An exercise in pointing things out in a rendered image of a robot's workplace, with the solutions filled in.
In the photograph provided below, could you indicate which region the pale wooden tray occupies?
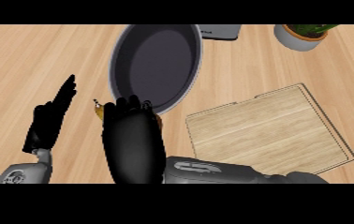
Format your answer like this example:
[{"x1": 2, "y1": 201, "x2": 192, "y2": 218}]
[{"x1": 185, "y1": 82, "x2": 354, "y2": 176}]

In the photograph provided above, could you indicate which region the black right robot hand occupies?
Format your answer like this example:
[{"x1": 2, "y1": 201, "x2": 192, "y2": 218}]
[{"x1": 101, "y1": 94, "x2": 167, "y2": 185}]

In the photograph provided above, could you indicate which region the yellow-brown pear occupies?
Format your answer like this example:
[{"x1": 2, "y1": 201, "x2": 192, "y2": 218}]
[{"x1": 93, "y1": 98, "x2": 164, "y2": 129}]

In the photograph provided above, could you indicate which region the grey appliance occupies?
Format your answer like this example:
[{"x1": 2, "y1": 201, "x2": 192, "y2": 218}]
[{"x1": 197, "y1": 24, "x2": 244, "y2": 42}]

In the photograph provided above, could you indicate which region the dark grey pot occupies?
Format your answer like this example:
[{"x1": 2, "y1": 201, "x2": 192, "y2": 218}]
[{"x1": 108, "y1": 24, "x2": 206, "y2": 116}]

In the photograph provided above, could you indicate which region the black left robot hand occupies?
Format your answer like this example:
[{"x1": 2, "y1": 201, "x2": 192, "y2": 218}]
[{"x1": 21, "y1": 74, "x2": 79, "y2": 156}]

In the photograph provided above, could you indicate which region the potted green plant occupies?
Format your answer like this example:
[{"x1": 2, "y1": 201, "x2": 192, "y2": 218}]
[{"x1": 273, "y1": 24, "x2": 343, "y2": 52}]

